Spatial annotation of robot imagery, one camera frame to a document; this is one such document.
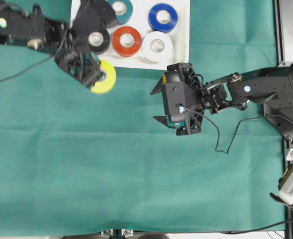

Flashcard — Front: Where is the yellow tape roll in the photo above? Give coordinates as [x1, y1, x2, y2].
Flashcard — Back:
[91, 60, 116, 94]

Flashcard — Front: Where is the white plastic tray case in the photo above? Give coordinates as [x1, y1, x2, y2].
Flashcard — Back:
[70, 0, 191, 72]

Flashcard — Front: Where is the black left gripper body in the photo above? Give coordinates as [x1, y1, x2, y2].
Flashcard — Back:
[44, 18, 103, 89]

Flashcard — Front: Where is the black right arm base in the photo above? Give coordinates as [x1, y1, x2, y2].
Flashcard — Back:
[263, 104, 293, 140]

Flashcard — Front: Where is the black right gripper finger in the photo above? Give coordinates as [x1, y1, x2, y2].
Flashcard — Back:
[153, 116, 185, 128]
[150, 73, 165, 95]

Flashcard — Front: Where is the black cable bottom right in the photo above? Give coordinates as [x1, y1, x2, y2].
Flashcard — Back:
[220, 216, 293, 235]

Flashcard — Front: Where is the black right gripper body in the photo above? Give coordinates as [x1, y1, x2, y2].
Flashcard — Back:
[167, 63, 227, 136]

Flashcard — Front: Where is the green table cloth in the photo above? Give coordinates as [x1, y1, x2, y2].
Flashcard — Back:
[0, 0, 286, 237]

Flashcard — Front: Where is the blue tape roll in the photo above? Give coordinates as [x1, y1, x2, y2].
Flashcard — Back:
[148, 3, 178, 33]

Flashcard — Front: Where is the white tape roll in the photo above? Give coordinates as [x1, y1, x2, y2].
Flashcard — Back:
[142, 31, 173, 63]

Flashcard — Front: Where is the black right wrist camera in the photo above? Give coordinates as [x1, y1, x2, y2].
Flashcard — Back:
[162, 71, 186, 123]

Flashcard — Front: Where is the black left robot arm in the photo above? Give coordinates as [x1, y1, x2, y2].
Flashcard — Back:
[0, 0, 106, 90]

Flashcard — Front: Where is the black camera cable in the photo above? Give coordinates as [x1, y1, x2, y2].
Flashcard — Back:
[180, 107, 293, 155]
[0, 27, 70, 85]

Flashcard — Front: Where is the teal tape roll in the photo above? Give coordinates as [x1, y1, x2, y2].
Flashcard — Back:
[107, 0, 133, 25]

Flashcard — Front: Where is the black camera cable right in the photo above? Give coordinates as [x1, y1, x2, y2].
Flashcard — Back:
[180, 107, 293, 155]

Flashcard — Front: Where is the metal camera stand base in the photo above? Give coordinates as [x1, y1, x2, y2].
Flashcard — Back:
[100, 229, 134, 239]

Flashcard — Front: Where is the small white tag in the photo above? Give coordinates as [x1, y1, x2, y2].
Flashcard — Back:
[285, 148, 293, 161]

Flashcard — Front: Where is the black camera cable left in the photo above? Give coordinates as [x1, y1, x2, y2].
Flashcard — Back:
[0, 27, 70, 85]

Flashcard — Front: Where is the black tape roll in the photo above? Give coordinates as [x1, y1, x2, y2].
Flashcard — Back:
[88, 28, 111, 55]

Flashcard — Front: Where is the red tape roll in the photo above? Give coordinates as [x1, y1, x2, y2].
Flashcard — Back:
[112, 26, 142, 57]

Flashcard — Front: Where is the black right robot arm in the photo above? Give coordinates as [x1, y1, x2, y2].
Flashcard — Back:
[151, 63, 293, 140]

